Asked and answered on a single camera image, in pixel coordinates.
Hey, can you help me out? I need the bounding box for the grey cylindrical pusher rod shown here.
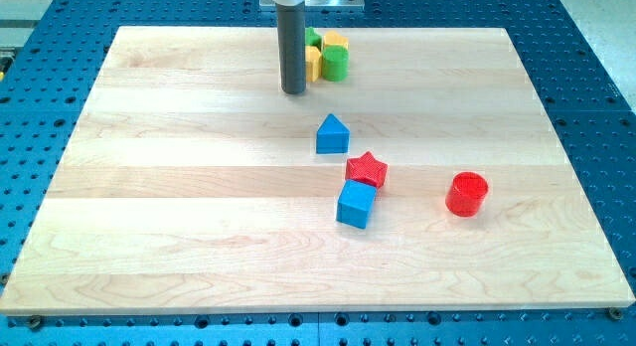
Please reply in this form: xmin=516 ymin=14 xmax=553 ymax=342
xmin=276 ymin=2 xmax=306 ymax=94

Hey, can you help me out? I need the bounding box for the wooden board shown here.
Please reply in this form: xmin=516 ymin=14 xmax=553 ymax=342
xmin=1 ymin=26 xmax=634 ymax=316

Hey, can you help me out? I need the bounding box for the blue cube block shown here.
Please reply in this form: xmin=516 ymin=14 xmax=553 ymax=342
xmin=336 ymin=180 xmax=378 ymax=229

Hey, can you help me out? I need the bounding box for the yellow hexagon block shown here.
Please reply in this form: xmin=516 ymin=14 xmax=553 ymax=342
xmin=305 ymin=46 xmax=322 ymax=83

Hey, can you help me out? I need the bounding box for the clear acrylic robot mount plate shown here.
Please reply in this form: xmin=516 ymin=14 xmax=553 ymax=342
xmin=258 ymin=0 xmax=365 ymax=12

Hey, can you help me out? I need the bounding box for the green cylinder block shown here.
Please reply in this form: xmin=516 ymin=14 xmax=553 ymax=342
xmin=322 ymin=46 xmax=349 ymax=82

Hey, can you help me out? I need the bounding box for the red cylinder block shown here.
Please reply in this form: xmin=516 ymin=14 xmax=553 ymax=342
xmin=445 ymin=171 xmax=489 ymax=218

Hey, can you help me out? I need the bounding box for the yellow star block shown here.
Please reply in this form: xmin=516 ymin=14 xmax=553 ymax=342
xmin=322 ymin=30 xmax=349 ymax=50

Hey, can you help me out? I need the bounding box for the blue triangle block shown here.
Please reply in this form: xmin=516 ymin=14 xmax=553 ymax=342
xmin=316 ymin=113 xmax=350 ymax=154

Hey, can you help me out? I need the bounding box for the red star block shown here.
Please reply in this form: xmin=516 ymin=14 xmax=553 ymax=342
xmin=345 ymin=151 xmax=389 ymax=188

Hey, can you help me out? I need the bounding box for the green star block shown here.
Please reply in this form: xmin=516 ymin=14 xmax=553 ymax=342
xmin=305 ymin=27 xmax=322 ymax=50

